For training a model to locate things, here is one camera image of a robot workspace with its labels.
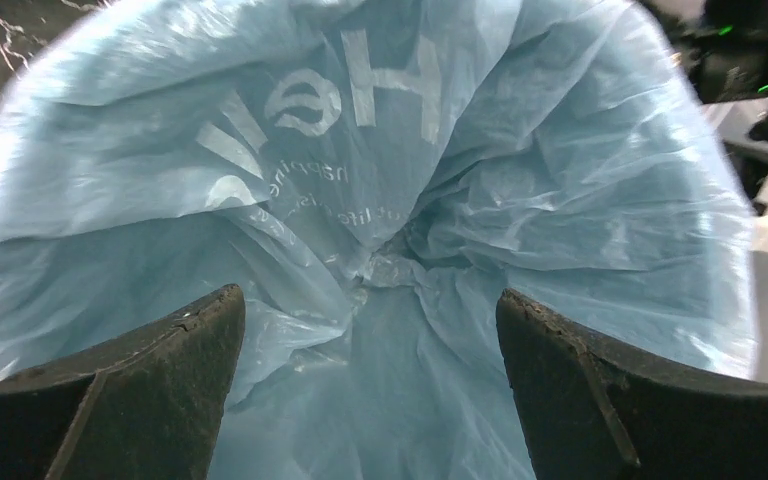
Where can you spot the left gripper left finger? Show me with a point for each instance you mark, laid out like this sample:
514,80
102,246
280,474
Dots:
145,405

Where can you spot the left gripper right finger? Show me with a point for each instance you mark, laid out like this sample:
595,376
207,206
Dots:
594,407

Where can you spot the light blue plastic bag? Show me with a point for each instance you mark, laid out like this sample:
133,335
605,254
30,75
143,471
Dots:
372,174

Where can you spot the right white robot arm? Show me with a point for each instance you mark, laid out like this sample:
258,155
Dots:
722,46

